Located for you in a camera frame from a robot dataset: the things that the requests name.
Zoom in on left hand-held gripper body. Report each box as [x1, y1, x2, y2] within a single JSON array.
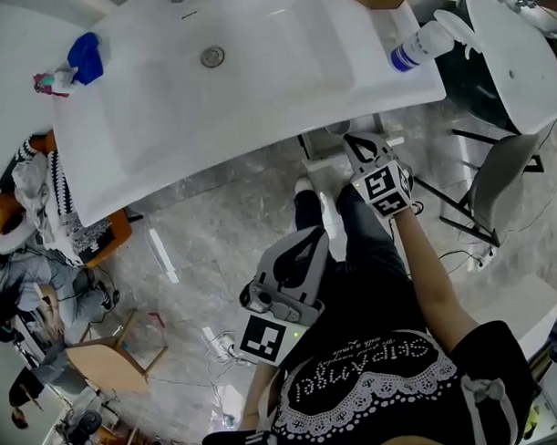
[[234, 274, 328, 369]]

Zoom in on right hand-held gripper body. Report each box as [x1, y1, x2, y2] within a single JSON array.
[[348, 153, 417, 221]]

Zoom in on white drawer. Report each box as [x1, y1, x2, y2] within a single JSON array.
[[295, 112, 406, 172]]

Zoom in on person's left forearm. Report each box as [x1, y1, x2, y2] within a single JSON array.
[[240, 362, 286, 433]]

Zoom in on person's right forearm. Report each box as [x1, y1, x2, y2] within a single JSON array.
[[389, 207, 485, 356]]

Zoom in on white power strip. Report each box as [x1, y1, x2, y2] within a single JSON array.
[[470, 250, 496, 272], [211, 333, 242, 361]]

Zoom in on person's grey jeans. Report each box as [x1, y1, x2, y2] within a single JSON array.
[[291, 180, 412, 285]]

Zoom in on white spray bottle blue label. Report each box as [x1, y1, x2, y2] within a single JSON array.
[[387, 0, 484, 74]]

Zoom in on grey chair black legs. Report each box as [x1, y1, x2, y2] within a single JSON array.
[[411, 123, 557, 253]]

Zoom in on person's black printed shirt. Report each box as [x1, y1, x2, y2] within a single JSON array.
[[195, 248, 541, 445]]

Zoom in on white vanity cabinet with sink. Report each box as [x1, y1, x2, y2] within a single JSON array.
[[46, 0, 452, 230]]

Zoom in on white round table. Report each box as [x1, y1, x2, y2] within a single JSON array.
[[433, 0, 557, 139]]

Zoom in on wooden side table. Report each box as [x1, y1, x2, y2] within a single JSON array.
[[64, 306, 171, 398]]

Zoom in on metal sink drain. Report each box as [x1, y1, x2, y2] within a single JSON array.
[[199, 44, 227, 69]]

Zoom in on black white striped blanket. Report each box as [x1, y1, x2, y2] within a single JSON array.
[[0, 133, 115, 269]]

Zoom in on white clothes pile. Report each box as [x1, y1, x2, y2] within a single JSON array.
[[10, 152, 55, 248]]

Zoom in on blue cloth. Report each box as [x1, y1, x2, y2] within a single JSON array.
[[65, 31, 107, 88]]

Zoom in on small pink green bottle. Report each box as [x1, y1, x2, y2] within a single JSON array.
[[32, 69, 80, 99]]

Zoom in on white striped shoulder strap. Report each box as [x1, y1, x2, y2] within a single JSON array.
[[223, 429, 281, 445]]

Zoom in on grey white bag strap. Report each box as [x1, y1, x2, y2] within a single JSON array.
[[459, 372, 520, 445]]

